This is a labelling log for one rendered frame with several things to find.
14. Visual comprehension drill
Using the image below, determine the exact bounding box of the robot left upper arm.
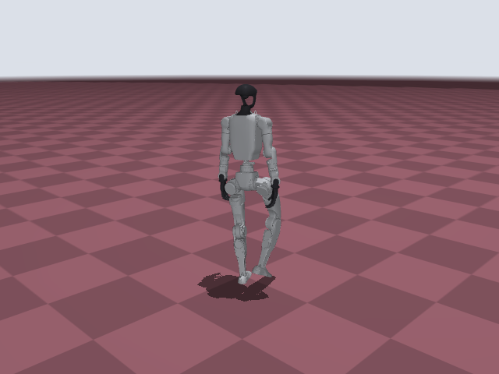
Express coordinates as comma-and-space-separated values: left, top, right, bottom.
221, 116, 232, 155

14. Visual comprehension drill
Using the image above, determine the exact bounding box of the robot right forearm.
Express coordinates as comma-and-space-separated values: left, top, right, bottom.
267, 147, 281, 185

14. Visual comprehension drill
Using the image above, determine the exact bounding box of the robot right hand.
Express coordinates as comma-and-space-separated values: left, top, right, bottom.
265, 179, 280, 208

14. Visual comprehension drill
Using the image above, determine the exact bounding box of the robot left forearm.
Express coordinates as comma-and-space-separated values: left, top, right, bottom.
218, 151, 229, 179

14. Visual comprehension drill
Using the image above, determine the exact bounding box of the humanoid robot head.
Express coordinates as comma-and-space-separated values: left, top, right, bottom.
235, 84, 257, 115

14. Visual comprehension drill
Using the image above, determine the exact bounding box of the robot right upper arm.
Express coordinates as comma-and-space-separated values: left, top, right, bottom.
256, 116, 273, 158

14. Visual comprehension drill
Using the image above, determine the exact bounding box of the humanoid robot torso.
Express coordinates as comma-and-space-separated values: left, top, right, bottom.
229, 111, 263, 191

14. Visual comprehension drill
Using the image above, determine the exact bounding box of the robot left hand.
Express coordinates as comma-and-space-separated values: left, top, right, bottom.
219, 174, 230, 200

